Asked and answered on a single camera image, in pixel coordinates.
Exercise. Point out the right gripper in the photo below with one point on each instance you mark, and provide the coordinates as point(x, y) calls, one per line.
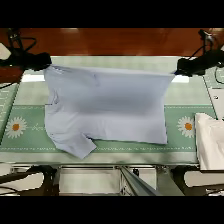
point(188, 66)

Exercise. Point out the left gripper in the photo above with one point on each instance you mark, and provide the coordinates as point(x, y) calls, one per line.
point(40, 61)

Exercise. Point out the light blue shirt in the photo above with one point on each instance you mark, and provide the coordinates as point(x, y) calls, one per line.
point(106, 106)

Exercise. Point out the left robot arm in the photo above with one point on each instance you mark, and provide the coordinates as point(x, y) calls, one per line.
point(15, 61)

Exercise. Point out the white garment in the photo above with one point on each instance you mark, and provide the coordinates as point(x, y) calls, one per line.
point(210, 140)

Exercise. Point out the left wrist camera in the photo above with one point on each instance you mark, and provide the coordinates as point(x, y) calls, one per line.
point(14, 40)

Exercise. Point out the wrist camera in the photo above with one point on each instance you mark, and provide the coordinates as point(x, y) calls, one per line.
point(14, 40)
point(206, 37)

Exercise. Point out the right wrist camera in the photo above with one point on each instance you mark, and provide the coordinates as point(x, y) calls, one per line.
point(206, 37)

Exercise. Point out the silver frame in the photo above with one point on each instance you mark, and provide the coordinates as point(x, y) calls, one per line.
point(140, 186)

